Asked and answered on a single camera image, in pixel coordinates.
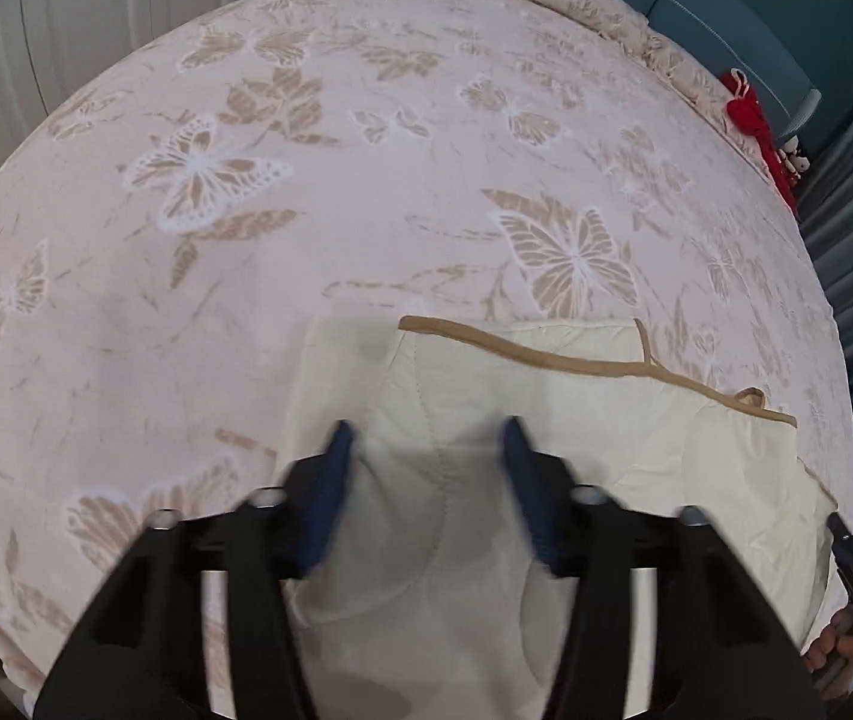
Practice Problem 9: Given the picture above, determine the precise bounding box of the person's right hand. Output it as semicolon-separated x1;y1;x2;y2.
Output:
805;610;853;700

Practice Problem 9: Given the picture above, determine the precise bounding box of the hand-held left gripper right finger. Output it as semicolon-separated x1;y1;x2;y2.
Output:
500;416;828;720

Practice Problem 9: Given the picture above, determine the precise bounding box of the red cloth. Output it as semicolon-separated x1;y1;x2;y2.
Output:
722;69;800;215

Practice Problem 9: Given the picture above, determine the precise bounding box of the blue upholstered headboard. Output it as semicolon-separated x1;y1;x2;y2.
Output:
471;0;825;158

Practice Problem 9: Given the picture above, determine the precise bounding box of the cream quilted jacket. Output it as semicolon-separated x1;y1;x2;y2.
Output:
277;313;853;720

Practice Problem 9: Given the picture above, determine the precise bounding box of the pink butterfly print bedspread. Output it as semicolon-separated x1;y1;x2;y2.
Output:
0;0;853;720

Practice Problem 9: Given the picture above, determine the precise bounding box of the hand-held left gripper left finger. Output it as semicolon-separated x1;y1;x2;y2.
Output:
32;420;356;720

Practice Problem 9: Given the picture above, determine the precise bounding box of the white wardrobe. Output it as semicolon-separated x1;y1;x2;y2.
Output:
0;0;323;241

